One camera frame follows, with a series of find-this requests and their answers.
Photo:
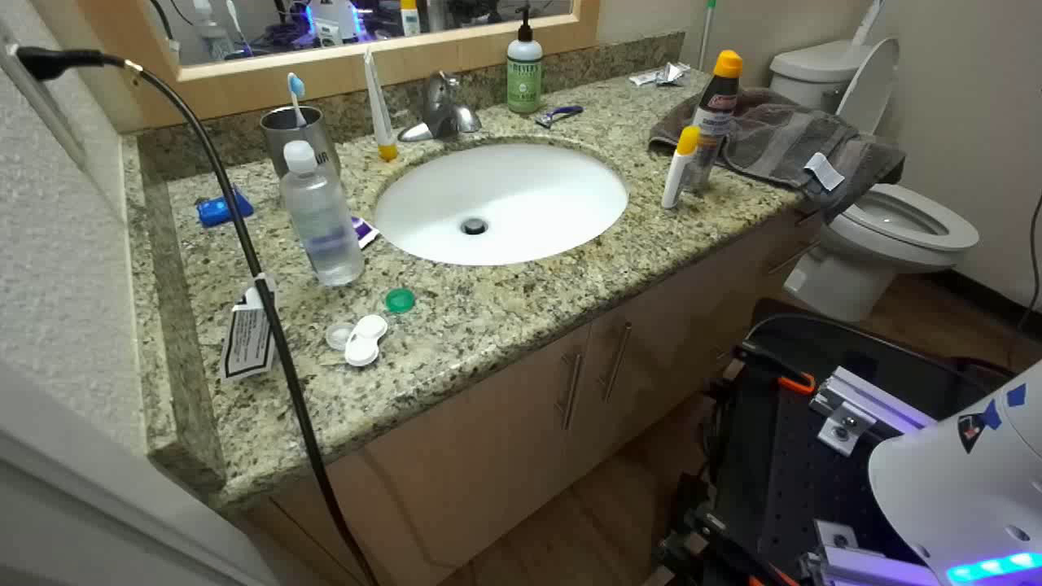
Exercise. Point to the chrome faucet with handle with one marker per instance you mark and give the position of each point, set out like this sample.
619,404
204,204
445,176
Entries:
440,116

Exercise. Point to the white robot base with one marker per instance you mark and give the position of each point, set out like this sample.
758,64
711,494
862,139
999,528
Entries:
965,494

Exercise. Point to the white oval sink basin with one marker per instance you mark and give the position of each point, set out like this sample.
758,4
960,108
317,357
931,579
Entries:
499,204

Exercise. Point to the green contact lens cap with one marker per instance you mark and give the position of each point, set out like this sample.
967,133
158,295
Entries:
399,301

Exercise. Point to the purple toothpaste tube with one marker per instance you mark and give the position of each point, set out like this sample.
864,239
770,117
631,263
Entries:
366,231

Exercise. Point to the white contact lens case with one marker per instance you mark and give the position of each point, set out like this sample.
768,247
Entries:
359,344

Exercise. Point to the blue razor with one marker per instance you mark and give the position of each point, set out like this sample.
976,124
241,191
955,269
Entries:
554,116

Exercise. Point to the white tube with yellow base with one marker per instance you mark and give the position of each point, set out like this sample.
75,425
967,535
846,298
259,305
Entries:
379,111

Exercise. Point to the clear plastic water bottle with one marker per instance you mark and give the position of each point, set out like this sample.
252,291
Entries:
317,210

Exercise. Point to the white tube with yellow cap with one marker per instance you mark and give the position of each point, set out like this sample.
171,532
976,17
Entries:
681,158

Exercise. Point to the green soap pump bottle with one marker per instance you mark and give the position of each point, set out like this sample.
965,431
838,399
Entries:
526,70

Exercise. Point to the wooden vanity cabinet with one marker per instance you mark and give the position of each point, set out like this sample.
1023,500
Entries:
511,382

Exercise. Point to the dark bottle with orange cap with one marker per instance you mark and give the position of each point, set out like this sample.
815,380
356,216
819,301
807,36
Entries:
713,116

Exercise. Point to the crumpled foil wrapper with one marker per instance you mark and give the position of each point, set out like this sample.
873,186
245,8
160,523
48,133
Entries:
661,75

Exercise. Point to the metal toothbrush cup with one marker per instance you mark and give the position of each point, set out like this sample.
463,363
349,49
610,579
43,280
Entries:
283,124

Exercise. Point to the grey towel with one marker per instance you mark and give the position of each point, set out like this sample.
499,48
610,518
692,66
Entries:
821,158

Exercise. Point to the blue white toothbrush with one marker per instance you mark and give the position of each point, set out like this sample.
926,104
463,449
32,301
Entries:
299,90

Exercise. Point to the blue plastic cap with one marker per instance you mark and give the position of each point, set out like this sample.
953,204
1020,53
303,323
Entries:
218,213

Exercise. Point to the black robot cart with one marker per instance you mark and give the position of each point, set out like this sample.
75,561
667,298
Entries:
786,486

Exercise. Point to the white toilet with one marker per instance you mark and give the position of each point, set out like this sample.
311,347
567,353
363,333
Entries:
890,228

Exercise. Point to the wood framed mirror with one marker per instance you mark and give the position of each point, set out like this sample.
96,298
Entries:
129,28

